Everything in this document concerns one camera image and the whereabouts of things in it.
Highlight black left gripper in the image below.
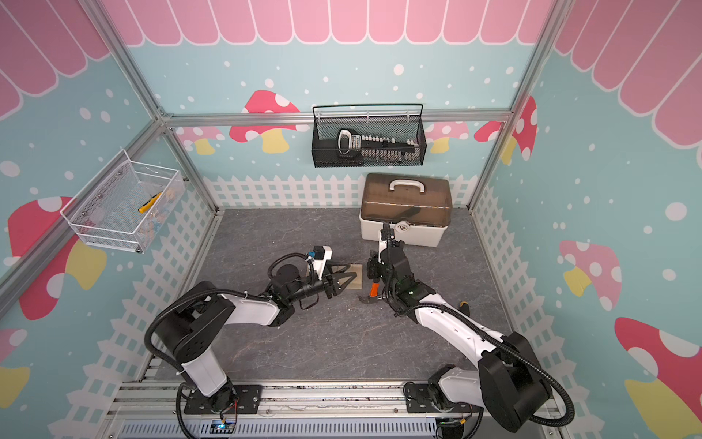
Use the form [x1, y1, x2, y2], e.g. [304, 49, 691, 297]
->
[288, 262, 358, 304]

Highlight wooden block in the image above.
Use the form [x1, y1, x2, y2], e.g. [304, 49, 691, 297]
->
[341, 264, 364, 290]

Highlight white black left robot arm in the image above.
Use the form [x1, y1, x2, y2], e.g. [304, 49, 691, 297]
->
[144, 246, 358, 398]

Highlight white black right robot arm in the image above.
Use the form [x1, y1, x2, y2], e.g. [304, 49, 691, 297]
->
[367, 245, 576, 433]

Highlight white storage box brown lid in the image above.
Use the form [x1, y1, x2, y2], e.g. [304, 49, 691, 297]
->
[359, 173, 453, 247]

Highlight socket set in black basket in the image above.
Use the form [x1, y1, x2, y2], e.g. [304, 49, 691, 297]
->
[336, 129, 423, 166]

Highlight small green circuit board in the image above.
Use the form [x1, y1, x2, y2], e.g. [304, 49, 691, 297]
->
[210, 420, 237, 435]

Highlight yellow tool in white basket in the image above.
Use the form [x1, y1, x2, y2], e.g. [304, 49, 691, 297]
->
[138, 192, 162, 215]

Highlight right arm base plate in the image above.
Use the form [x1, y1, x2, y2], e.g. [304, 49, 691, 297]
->
[402, 382, 477, 414]

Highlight black wire mesh basket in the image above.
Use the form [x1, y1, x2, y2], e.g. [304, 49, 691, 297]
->
[312, 104, 427, 168]

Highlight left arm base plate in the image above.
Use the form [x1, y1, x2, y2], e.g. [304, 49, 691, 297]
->
[185, 385, 263, 415]

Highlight aluminium front rail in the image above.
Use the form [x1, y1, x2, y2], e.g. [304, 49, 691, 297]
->
[107, 380, 409, 420]

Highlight white wire mesh basket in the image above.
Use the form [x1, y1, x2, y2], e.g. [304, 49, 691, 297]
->
[60, 150, 186, 254]

